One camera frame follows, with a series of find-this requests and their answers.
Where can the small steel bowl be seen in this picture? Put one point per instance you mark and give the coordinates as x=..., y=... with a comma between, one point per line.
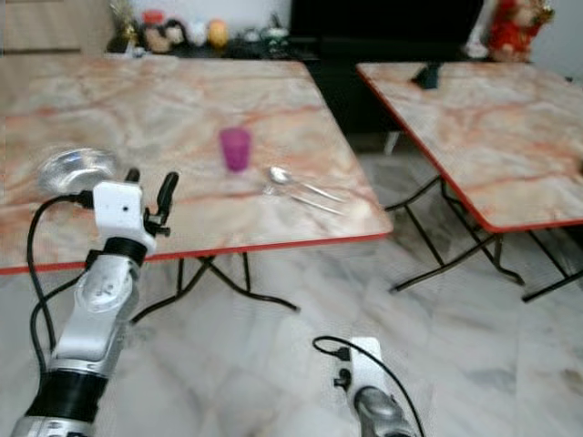
x=75, y=171

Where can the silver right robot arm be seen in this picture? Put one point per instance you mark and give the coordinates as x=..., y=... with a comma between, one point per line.
x=383, y=414

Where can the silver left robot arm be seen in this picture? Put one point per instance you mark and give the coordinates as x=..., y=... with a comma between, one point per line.
x=100, y=300

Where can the purple plastic cup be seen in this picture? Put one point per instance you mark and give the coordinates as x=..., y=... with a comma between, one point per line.
x=235, y=150

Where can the marble folding table with dishes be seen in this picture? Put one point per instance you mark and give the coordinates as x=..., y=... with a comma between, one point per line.
x=191, y=105

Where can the steel spoon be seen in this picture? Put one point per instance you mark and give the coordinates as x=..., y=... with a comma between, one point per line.
x=279, y=174

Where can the golden ornament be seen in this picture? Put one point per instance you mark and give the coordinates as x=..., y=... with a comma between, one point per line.
x=124, y=32

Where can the red-lidded snack jar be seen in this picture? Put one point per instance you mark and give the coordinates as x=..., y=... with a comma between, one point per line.
x=153, y=32

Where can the black round figurine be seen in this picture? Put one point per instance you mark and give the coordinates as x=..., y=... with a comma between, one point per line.
x=175, y=35

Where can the steel fork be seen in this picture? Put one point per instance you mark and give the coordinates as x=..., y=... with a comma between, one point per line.
x=319, y=204

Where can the white round figurine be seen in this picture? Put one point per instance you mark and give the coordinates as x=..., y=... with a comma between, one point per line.
x=197, y=33

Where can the yellow round figurine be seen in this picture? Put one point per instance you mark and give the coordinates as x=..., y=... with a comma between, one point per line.
x=217, y=34

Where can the light wooden cabinet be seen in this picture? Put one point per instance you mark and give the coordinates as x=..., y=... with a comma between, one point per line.
x=55, y=25

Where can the white green mug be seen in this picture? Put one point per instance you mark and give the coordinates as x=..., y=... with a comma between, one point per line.
x=275, y=39

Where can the black television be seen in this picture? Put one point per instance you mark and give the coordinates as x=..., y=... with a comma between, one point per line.
x=387, y=18

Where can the small black box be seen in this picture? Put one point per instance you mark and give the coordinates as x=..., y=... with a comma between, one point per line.
x=427, y=76

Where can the marble folding table red edge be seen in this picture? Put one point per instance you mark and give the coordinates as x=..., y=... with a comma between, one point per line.
x=492, y=127

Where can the red plush doll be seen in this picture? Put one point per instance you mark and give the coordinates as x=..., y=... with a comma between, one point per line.
x=515, y=29

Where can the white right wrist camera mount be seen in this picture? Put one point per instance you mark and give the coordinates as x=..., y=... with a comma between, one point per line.
x=364, y=360

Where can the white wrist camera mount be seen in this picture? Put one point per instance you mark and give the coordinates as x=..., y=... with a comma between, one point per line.
x=118, y=209
x=364, y=360

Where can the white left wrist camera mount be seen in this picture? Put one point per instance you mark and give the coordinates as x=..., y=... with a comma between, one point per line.
x=118, y=209

